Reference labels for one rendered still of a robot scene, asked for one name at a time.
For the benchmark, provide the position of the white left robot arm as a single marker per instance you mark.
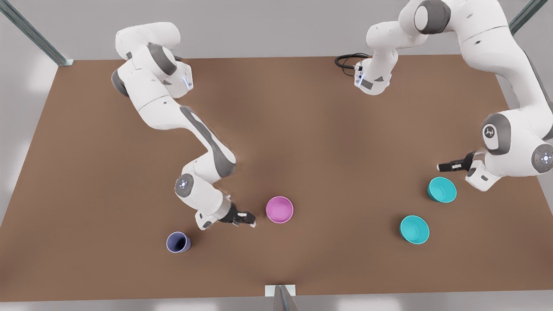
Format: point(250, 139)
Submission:
point(497, 65)

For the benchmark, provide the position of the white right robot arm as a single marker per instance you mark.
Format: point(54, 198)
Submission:
point(160, 108)

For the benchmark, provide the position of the teal blue bowl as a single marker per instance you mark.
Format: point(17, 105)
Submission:
point(414, 230)
point(442, 189)

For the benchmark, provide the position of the pink bowl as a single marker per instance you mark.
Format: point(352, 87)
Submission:
point(279, 209)

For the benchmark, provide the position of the purple cup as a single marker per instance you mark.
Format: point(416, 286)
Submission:
point(178, 242)

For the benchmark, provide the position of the silver frame post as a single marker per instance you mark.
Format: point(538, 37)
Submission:
point(32, 32)
point(281, 298)
point(526, 15)

